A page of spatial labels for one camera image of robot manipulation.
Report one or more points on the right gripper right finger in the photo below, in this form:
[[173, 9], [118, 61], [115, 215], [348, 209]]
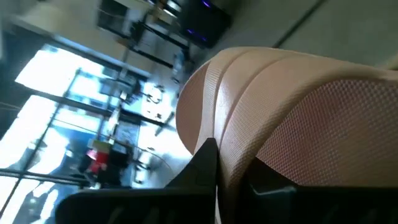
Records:
[[295, 205]]

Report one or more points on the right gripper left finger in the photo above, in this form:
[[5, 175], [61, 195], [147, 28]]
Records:
[[192, 193]]

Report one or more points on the pink rubber slide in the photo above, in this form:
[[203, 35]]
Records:
[[280, 109]]

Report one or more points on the red object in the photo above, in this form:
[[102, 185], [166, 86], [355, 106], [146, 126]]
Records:
[[99, 160]]

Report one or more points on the black metal storage rack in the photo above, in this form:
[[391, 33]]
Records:
[[149, 31]]

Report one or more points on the black computer tower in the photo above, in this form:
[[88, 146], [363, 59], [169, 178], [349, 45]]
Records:
[[205, 25]]

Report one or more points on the large glass window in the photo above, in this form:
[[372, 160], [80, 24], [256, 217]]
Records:
[[46, 71]]

